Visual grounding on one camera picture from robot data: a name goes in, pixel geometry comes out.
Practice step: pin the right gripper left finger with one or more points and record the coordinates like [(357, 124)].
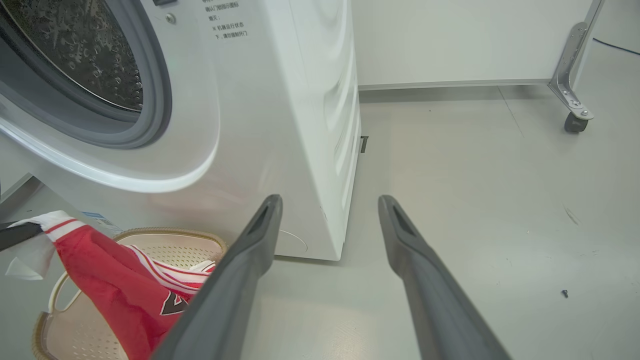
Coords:
[(225, 300)]

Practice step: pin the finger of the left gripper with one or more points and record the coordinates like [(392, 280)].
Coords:
[(17, 235)]

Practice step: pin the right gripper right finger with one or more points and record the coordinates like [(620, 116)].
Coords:
[(435, 300)]

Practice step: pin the red white basketball jersey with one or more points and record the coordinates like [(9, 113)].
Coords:
[(110, 280)]

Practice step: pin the cream perforated laundry basket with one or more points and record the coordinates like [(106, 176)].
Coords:
[(190, 250)]

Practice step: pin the white front-load washing machine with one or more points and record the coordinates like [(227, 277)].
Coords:
[(275, 125)]

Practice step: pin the stainless steel washing machine drum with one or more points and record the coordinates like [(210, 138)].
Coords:
[(75, 50)]

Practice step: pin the blue white energy label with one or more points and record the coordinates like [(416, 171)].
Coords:
[(100, 220)]

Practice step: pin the white partition panel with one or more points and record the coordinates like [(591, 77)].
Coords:
[(450, 40)]

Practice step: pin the metal stand leg with caster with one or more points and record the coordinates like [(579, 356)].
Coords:
[(570, 75)]

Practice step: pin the small dark wall bracket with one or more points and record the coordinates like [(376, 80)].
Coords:
[(364, 144)]

